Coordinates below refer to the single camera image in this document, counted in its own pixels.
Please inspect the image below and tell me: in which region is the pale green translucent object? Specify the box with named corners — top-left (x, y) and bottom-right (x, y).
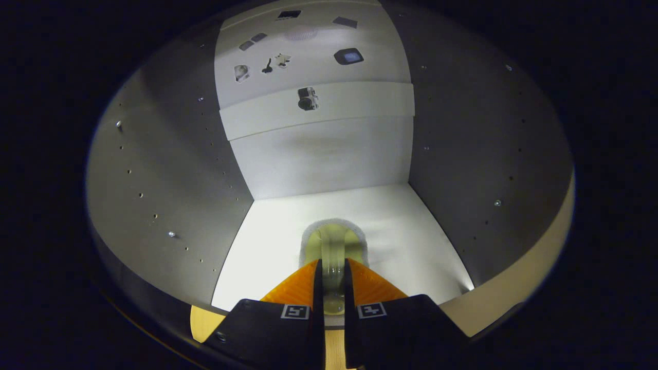
top-left (303, 222), bottom-right (367, 315)

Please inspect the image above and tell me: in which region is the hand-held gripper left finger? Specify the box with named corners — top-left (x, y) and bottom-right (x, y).
top-left (205, 258), bottom-right (326, 370)

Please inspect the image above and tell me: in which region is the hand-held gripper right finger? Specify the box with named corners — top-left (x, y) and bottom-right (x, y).
top-left (343, 258), bottom-right (470, 370)

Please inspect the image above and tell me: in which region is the white cabinet shelf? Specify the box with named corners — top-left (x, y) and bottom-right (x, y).
top-left (212, 183), bottom-right (474, 311)

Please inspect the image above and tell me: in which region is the grey cabinet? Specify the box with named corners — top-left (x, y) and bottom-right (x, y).
top-left (85, 0), bottom-right (575, 355)

